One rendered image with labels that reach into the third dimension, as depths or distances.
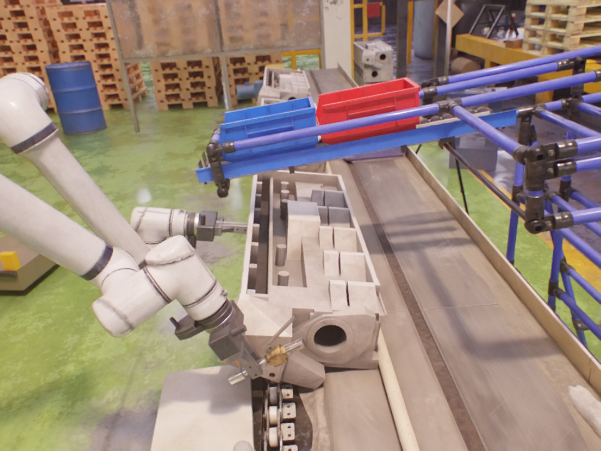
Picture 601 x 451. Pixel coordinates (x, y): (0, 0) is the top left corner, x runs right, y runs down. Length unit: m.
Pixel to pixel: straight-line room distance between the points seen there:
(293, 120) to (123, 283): 0.76
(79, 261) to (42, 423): 1.66
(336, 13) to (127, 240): 6.00
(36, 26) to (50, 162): 8.32
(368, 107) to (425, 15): 10.51
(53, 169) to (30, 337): 1.97
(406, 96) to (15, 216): 1.06
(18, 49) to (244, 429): 9.06
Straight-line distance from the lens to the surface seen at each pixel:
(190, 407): 1.32
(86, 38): 9.52
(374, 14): 10.26
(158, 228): 1.66
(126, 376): 2.81
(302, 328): 1.31
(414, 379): 1.41
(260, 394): 1.35
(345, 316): 1.31
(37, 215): 1.11
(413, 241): 2.06
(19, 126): 1.45
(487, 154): 5.12
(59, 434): 2.64
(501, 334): 1.59
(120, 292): 1.06
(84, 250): 1.14
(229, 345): 1.09
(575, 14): 6.80
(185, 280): 1.04
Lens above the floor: 1.67
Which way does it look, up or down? 25 degrees down
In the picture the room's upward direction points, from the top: 5 degrees counter-clockwise
